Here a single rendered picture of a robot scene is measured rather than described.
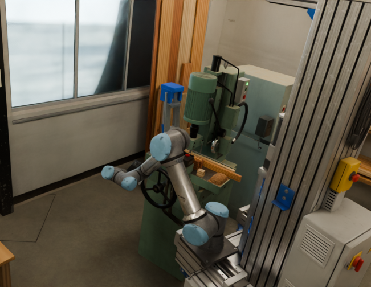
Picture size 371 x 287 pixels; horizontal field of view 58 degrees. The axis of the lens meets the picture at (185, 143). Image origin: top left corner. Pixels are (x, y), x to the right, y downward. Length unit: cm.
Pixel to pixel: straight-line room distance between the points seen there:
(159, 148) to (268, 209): 57
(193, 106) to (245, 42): 257
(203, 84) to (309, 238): 111
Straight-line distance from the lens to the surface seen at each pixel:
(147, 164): 180
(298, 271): 157
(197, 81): 210
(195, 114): 216
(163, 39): 367
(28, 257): 288
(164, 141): 147
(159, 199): 245
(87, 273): 272
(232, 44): 471
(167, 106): 313
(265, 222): 165
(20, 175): 327
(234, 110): 230
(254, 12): 457
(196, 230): 153
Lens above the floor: 197
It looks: 24 degrees down
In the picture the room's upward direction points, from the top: 10 degrees clockwise
